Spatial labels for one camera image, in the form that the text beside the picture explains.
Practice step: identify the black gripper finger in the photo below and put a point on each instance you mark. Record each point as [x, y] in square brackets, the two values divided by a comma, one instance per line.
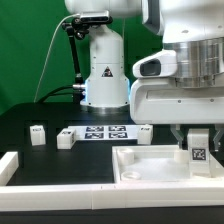
[219, 133]
[176, 131]

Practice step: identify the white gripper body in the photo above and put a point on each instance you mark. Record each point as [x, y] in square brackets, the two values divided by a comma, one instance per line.
[158, 101]

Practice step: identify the white square tabletop part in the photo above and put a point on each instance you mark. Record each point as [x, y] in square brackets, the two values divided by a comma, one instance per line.
[157, 163]

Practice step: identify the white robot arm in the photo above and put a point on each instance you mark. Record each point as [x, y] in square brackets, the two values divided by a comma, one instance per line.
[180, 71]

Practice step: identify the white U-shaped obstacle fence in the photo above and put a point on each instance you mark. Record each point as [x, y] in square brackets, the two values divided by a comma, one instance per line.
[196, 192]

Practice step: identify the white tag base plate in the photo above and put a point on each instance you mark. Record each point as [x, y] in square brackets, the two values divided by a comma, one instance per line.
[106, 132]

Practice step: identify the grey depth camera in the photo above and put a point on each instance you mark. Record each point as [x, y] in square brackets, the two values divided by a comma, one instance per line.
[94, 16]

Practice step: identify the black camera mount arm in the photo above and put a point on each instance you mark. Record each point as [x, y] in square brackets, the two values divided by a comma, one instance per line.
[77, 29]

